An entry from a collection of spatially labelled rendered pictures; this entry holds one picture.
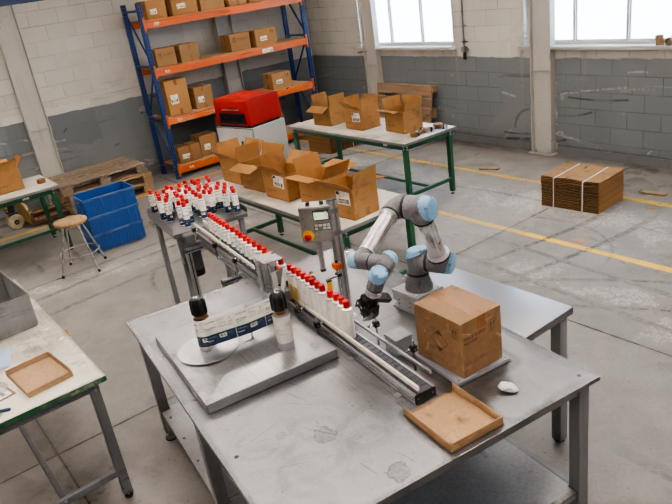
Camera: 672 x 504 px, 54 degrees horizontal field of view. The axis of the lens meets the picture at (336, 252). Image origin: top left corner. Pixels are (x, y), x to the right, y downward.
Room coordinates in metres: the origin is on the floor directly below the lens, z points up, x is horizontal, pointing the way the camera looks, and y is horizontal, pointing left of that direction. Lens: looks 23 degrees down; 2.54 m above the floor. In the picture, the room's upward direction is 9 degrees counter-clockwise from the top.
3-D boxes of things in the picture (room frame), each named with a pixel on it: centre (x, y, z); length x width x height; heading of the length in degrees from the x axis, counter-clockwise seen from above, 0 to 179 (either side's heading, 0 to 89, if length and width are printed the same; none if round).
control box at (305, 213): (3.18, 0.07, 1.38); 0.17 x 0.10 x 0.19; 82
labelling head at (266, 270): (3.38, 0.37, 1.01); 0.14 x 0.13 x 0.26; 27
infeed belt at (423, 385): (3.04, 0.09, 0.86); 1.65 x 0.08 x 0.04; 27
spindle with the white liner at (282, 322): (2.85, 0.31, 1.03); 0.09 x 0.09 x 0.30
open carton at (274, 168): (5.62, 0.34, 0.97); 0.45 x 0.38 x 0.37; 128
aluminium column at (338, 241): (3.15, -0.01, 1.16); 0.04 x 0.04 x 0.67; 27
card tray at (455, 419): (2.16, -0.36, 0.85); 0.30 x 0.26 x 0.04; 27
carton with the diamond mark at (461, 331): (2.58, -0.49, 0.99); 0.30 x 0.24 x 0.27; 31
